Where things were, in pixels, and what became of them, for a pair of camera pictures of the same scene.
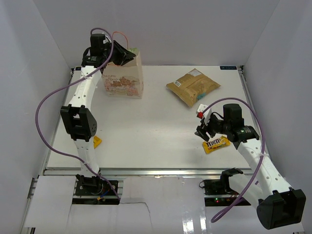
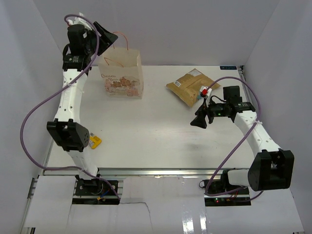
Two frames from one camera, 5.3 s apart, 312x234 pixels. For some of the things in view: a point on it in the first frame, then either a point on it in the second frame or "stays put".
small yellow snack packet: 96,142 stays put
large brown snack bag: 192,87 stays put
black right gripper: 204,128 → 200,121
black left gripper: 126,56 → 107,38
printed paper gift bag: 126,80 stays put
